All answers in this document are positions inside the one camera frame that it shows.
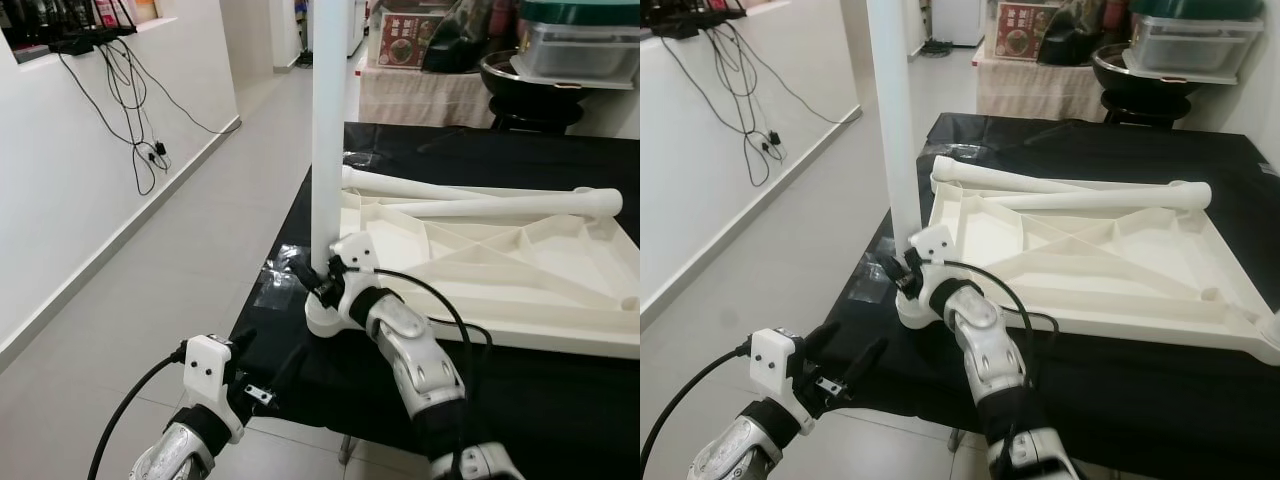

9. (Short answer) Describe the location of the white plastic children table top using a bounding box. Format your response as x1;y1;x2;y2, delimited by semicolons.
303;180;641;359
893;155;1280;366

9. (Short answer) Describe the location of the shiny clear tape patch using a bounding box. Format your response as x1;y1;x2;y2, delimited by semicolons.
843;262;894;303
255;255;301;311

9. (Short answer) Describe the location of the beige cover cloth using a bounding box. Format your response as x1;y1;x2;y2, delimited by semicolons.
358;62;501;129
975;55;1111;123

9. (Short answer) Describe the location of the red printed carton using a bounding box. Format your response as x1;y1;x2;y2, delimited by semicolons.
985;0;1061;63
372;8;448;71

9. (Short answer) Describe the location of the black tablecloth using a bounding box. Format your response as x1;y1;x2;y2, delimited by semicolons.
228;120;641;480
805;112;1280;480

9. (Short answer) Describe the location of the black plastic bag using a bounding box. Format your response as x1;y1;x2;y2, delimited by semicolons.
1040;0;1111;66
422;0;496;73

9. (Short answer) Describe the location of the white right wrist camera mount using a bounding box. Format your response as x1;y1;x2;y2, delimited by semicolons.
908;225;956;291
328;233;379;301

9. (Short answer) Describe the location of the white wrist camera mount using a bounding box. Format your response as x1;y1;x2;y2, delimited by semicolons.
748;327;804;411
183;335;236;446
908;225;956;291
328;233;379;301

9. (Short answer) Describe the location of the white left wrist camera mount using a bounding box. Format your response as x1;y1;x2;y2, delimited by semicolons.
748;327;804;411
183;335;236;446

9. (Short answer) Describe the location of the black hanging power cord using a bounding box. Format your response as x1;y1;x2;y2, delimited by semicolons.
735;25;861;126
125;35;243;136
660;30;791;189
55;40;171;196

